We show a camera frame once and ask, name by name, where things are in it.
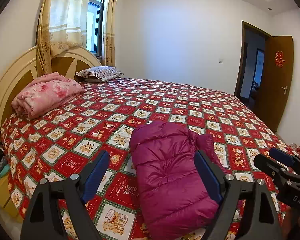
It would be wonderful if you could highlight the dark wooden door frame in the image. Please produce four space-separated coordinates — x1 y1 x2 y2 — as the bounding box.
234 20 273 98

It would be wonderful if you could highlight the red bear printed blanket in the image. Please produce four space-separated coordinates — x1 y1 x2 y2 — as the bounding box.
0 77 300 240

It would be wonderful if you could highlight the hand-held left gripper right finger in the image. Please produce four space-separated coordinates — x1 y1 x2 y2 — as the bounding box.
194 150 283 240

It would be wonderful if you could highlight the striped pillow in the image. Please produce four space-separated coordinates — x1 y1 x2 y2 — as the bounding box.
76 66 124 82

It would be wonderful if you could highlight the narrow yellow patterned curtain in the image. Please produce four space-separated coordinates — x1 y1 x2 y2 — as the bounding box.
101 0 119 67

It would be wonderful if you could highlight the yellow wooden nightstand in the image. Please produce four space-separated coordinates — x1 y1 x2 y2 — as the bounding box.
0 174 22 218

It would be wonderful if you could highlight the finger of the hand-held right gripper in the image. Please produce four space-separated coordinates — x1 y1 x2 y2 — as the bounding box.
254 154 294 188
269 147 300 174

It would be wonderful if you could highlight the red paper door decoration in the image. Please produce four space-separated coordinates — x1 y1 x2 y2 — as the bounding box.
274 51 286 68

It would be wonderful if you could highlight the brown wooden door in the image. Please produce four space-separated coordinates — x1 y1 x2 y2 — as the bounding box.
259 35 294 133

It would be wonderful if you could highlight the wide yellow sheer curtain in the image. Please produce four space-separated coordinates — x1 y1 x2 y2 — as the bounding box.
36 0 94 75

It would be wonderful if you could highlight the cream wooden headboard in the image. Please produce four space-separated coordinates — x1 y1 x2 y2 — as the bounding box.
0 45 102 137

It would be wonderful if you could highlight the magenta puffer jacket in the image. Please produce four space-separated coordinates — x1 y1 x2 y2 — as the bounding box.
129 120 243 239

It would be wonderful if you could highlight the teal cloth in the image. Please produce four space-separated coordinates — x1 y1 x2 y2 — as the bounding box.
0 164 9 183

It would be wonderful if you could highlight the pink floral folded quilt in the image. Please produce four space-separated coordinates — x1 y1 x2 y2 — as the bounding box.
11 72 85 120

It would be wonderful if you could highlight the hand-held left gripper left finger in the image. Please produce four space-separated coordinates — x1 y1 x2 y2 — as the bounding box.
20 150 110 240

